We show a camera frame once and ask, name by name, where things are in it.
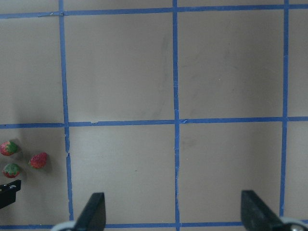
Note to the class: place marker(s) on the strawberry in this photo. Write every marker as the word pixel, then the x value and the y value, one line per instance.
pixel 8 148
pixel 38 161
pixel 11 170

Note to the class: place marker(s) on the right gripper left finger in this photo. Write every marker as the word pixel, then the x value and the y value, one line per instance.
pixel 93 216

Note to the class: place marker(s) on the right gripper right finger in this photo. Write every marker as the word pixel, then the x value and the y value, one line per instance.
pixel 256 215

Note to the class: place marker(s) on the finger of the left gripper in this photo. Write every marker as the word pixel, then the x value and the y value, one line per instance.
pixel 8 193

